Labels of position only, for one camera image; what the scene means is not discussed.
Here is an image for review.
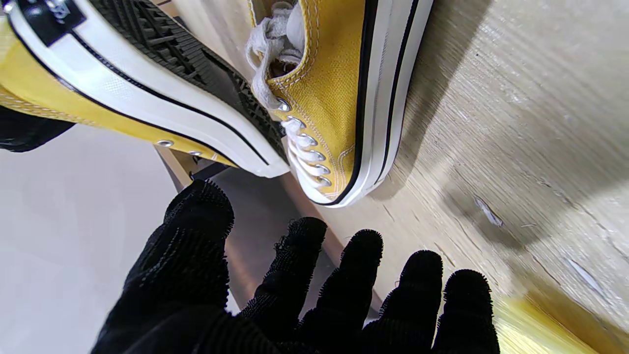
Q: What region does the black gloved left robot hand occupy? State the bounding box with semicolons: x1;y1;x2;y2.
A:
91;180;500;354

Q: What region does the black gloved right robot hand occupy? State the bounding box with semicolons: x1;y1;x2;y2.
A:
0;105;75;153

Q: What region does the yellow canvas sneaker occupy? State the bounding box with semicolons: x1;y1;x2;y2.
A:
0;0;290;178
245;0;435;208

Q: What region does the wooden shoe brush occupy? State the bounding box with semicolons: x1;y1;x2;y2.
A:
494;295;602;354

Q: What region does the white paper scrap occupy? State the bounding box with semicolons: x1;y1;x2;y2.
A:
474;197;504;228

